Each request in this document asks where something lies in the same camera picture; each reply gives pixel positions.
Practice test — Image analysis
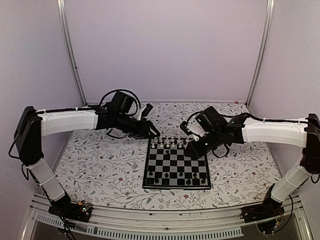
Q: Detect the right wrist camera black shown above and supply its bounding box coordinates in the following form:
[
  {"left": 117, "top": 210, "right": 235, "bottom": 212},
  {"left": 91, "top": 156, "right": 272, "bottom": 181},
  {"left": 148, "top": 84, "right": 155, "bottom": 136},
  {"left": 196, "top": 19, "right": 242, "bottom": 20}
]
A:
[{"left": 195, "top": 106, "right": 228, "bottom": 132}]

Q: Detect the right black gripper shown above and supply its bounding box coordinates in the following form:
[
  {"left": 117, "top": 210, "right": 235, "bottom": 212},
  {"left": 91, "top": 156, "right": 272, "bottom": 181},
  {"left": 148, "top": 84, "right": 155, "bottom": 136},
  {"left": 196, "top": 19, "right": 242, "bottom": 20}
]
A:
[{"left": 183, "top": 129, "right": 223, "bottom": 160}]

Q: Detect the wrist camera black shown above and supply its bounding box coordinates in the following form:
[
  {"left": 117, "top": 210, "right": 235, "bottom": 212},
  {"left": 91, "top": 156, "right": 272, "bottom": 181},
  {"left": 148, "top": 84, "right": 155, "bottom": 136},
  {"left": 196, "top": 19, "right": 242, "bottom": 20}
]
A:
[
  {"left": 195, "top": 106, "right": 228, "bottom": 132},
  {"left": 110, "top": 91, "right": 134, "bottom": 114}
]

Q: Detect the right aluminium frame post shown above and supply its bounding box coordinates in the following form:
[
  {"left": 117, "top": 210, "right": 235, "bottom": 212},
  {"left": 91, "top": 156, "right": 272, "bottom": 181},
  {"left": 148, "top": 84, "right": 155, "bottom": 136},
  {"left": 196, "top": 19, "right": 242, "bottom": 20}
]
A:
[{"left": 244, "top": 0, "right": 275, "bottom": 106}]

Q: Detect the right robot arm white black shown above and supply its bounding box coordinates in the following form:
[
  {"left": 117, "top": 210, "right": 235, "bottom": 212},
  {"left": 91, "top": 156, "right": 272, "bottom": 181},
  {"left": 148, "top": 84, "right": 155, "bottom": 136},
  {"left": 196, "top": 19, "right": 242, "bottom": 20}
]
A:
[{"left": 180, "top": 112, "right": 320, "bottom": 218}]

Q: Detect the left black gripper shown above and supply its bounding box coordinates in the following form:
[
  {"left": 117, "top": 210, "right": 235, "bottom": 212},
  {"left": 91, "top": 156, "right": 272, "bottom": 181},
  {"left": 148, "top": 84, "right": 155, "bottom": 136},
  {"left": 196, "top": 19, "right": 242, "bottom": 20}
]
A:
[{"left": 115, "top": 113, "right": 162, "bottom": 140}]

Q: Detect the left aluminium frame post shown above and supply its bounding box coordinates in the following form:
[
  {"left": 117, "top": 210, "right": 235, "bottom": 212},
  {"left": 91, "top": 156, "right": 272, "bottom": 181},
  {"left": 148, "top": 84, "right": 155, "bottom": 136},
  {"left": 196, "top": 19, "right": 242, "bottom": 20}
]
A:
[{"left": 56, "top": 0, "right": 88, "bottom": 106}]

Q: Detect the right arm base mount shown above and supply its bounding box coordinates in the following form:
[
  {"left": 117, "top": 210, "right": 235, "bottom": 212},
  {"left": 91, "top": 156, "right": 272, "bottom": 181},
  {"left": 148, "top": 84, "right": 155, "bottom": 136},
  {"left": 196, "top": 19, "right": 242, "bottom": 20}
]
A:
[{"left": 239, "top": 203, "right": 285, "bottom": 235}]

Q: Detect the aluminium frame post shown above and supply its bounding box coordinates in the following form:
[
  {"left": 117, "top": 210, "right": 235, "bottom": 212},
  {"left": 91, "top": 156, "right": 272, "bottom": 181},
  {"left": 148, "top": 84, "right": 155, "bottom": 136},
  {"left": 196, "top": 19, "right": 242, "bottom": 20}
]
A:
[
  {"left": 56, "top": 0, "right": 88, "bottom": 106},
  {"left": 244, "top": 0, "right": 275, "bottom": 106}
]

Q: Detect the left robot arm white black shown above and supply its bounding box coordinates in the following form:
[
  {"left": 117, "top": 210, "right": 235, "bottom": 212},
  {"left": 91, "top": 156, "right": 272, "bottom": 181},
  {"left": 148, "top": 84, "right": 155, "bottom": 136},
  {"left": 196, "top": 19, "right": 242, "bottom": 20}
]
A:
[{"left": 8, "top": 104, "right": 160, "bottom": 217}]

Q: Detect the black white chessboard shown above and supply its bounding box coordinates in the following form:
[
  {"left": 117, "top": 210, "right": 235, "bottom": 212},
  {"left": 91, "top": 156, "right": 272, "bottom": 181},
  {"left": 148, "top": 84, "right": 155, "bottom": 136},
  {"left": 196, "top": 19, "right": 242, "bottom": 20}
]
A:
[{"left": 142, "top": 137, "right": 211, "bottom": 190}]

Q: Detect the floral patterned table mat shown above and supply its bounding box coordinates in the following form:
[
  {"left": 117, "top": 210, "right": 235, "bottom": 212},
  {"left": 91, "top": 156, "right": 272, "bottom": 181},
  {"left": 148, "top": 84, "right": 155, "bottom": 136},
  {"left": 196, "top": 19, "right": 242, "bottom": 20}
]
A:
[{"left": 51, "top": 101, "right": 285, "bottom": 210}]

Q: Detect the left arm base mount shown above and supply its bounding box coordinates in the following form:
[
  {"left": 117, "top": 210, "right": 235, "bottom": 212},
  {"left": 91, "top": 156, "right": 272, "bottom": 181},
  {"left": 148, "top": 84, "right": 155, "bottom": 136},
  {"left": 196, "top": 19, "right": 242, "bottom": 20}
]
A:
[{"left": 48, "top": 199, "right": 93, "bottom": 223}]

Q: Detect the front aluminium rail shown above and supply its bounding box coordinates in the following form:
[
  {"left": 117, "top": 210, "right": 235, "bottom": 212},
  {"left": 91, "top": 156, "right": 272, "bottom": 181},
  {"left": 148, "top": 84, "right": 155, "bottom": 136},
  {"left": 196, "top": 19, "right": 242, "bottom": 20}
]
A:
[{"left": 21, "top": 194, "right": 315, "bottom": 240}]

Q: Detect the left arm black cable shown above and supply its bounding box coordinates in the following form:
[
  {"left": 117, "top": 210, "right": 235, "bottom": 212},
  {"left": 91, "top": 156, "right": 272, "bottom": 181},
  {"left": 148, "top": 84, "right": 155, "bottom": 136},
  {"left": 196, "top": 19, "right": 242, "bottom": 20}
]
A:
[{"left": 99, "top": 88, "right": 142, "bottom": 117}]

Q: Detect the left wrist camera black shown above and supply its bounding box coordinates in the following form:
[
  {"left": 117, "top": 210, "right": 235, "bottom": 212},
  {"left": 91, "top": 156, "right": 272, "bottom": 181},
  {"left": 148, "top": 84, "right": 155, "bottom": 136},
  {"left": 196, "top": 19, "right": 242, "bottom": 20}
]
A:
[{"left": 110, "top": 91, "right": 134, "bottom": 114}]

